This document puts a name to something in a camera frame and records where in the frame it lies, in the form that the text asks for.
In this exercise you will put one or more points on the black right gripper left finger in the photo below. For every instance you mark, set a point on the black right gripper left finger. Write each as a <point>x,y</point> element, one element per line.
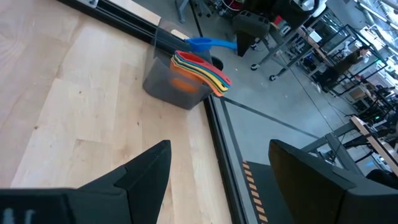
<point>136,193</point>

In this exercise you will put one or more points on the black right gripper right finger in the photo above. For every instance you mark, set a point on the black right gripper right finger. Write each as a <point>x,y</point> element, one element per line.
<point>311,193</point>

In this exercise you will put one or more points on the orange measuring cup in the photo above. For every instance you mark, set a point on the orange measuring cup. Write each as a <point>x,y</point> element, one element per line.
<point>182,81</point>

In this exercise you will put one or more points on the green measuring cup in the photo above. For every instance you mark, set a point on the green measuring cup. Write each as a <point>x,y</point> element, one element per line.
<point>213,82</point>

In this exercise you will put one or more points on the teal measuring cup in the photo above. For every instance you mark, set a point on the teal measuring cup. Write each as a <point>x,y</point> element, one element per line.
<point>214,76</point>

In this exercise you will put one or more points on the red measuring cup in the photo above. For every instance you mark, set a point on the red measuring cup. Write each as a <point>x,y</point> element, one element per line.
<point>199,60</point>

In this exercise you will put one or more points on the small blue measuring cup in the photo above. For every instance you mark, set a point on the small blue measuring cup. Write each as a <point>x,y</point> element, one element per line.
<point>202,43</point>

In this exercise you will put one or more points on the grey translucent basket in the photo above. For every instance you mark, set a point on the grey translucent basket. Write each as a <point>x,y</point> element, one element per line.
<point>161,84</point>

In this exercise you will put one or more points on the black hazard-striped floor mat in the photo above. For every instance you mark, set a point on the black hazard-striped floor mat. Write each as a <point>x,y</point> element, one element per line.
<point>264,193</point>

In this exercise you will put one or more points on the wooden top desk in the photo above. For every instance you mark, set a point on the wooden top desk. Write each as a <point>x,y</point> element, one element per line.
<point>373,140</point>

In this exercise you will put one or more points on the person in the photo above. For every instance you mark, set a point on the person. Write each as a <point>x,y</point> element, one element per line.
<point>339,67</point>

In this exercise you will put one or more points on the grey metal rolling desk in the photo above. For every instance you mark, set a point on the grey metal rolling desk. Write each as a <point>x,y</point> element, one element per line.
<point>289,49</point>

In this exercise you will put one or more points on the black aluminium table frame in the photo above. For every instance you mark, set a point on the black aluminium table frame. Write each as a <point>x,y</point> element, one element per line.
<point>130,21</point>

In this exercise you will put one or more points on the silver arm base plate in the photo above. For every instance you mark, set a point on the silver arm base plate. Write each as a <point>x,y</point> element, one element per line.
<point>88,2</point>

